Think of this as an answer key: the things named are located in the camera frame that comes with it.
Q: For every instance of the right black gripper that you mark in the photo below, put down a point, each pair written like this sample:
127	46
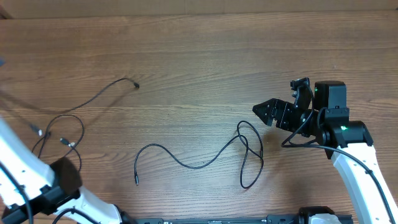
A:
282	114

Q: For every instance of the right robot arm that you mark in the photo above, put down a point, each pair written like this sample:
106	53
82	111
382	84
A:
319	118

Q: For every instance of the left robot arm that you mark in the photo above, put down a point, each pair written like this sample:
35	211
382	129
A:
30	186

